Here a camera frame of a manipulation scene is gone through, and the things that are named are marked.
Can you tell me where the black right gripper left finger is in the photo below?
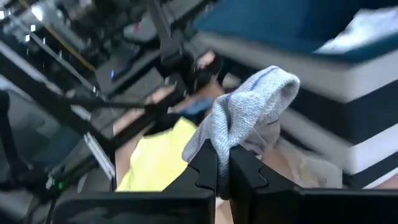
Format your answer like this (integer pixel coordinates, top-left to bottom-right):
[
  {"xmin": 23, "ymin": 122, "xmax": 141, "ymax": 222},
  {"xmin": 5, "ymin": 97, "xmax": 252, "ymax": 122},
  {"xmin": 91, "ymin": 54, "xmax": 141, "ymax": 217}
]
[{"xmin": 52, "ymin": 139, "xmax": 217, "ymax": 224}]

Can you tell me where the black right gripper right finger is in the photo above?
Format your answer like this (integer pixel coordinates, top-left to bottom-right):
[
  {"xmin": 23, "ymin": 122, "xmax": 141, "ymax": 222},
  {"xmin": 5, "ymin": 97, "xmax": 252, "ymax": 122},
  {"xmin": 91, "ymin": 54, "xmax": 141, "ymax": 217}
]
[{"xmin": 229, "ymin": 145, "xmax": 398, "ymax": 224}]

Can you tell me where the black cloth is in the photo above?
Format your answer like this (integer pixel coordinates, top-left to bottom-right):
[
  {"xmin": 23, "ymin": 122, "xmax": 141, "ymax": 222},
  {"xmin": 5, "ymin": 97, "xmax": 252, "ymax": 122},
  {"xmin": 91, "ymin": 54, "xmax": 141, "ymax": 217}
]
[{"xmin": 144, "ymin": 112, "xmax": 183, "ymax": 137}]

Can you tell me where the grey knitted sock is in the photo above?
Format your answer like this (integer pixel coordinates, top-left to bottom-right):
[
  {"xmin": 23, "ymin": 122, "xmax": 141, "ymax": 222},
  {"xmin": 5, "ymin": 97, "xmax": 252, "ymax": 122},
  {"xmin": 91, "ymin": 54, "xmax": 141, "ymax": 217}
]
[{"xmin": 182, "ymin": 65, "xmax": 301, "ymax": 200}]

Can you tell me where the white textured cloth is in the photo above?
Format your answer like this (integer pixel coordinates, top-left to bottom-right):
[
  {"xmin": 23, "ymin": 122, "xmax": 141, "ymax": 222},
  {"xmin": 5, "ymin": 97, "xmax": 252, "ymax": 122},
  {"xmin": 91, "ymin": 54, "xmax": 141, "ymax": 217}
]
[{"xmin": 313, "ymin": 6, "xmax": 398, "ymax": 55}]

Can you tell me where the plain white cloth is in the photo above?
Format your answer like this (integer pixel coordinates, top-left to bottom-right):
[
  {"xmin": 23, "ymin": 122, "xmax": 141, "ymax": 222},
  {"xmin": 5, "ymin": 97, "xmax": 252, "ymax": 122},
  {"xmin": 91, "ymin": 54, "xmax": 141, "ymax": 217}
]
[{"xmin": 261, "ymin": 136, "xmax": 343, "ymax": 189}]

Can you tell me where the yellow cloth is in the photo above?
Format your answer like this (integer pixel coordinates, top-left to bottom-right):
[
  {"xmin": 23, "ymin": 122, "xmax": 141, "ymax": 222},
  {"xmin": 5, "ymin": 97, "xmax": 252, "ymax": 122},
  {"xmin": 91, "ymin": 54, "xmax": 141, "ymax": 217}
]
[{"xmin": 116, "ymin": 117, "xmax": 199, "ymax": 192}]

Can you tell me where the blue cloth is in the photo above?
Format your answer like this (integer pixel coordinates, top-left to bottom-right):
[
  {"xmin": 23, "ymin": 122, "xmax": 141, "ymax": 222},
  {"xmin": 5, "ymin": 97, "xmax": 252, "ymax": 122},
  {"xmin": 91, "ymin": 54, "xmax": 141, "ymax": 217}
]
[{"xmin": 180, "ymin": 96, "xmax": 216, "ymax": 118}]

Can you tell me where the navy white striped fabric basket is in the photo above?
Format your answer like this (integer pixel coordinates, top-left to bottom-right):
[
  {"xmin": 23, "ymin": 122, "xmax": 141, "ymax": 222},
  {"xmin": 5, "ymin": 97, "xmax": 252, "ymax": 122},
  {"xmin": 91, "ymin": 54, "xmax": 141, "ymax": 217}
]
[{"xmin": 192, "ymin": 0, "xmax": 398, "ymax": 190}]

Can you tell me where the black metal rig frame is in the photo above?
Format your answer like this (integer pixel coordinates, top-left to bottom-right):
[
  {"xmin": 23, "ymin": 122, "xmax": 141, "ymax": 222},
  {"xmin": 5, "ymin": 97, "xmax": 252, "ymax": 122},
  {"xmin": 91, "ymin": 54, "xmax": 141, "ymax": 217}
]
[{"xmin": 0, "ymin": 0, "xmax": 193, "ymax": 200}]

